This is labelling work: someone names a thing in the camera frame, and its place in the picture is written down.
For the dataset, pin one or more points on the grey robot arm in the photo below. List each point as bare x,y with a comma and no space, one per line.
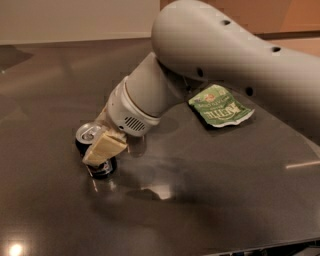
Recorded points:
193,42

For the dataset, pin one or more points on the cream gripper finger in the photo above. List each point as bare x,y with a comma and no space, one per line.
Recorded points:
108,144
102,118

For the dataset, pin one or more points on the blue pepsi can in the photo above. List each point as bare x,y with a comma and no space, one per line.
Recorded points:
85,135

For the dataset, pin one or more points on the green chip bag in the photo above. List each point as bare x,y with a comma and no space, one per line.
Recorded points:
218,107

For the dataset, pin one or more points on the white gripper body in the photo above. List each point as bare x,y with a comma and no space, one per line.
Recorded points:
126,110

